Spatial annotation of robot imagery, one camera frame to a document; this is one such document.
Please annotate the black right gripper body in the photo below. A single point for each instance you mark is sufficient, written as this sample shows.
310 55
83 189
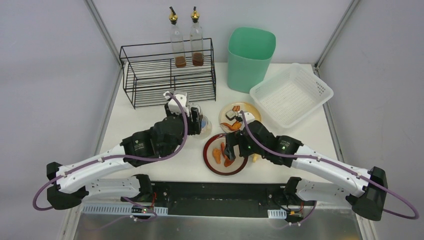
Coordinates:
232 144

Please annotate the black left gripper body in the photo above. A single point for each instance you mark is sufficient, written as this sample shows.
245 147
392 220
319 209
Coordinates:
194 122

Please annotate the red food piece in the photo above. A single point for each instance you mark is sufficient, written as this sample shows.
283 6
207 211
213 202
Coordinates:
222 148

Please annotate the glass oil bottle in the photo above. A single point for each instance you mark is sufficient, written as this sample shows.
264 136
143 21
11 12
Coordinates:
196 40
176 39

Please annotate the silver lid bead jar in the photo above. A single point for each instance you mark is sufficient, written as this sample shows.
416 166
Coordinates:
193 106

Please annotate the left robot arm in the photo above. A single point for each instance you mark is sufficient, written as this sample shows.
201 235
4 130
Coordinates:
72 184

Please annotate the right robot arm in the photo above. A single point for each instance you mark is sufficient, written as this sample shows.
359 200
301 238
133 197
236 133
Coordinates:
359 187

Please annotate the brown fried piece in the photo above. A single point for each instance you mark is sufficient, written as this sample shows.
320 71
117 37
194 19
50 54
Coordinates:
228 162

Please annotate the orange fried nugget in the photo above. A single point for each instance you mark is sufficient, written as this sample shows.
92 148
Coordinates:
216 153

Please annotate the yellow food piece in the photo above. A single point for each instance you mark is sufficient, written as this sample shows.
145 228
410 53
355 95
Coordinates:
255 158

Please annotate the red rimmed plate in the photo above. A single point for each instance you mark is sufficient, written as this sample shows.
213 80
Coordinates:
219 169

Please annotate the fried chicken wing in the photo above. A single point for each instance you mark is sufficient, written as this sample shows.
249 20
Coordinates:
232 127

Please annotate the sushi roll piece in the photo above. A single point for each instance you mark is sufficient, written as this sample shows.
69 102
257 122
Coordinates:
230 115

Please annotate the cream floral plate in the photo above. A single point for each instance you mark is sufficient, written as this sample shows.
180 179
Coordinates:
244 106

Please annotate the small orange food piece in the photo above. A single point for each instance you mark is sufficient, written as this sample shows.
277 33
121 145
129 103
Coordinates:
236 108

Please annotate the white plastic basket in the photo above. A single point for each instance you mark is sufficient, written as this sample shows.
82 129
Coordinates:
290 95

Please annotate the green trash bin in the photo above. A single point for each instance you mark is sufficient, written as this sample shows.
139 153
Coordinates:
250 51

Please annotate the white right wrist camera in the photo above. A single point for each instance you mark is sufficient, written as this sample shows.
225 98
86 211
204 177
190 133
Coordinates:
245 117

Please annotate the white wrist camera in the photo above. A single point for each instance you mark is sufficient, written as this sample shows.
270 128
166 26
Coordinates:
245 117
177 103

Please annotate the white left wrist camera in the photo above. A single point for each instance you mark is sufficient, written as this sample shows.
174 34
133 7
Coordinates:
177 103

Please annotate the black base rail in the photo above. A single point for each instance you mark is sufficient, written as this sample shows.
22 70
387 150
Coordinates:
215 199

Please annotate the black wire rack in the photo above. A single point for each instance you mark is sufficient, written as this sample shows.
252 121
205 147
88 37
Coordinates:
150 69

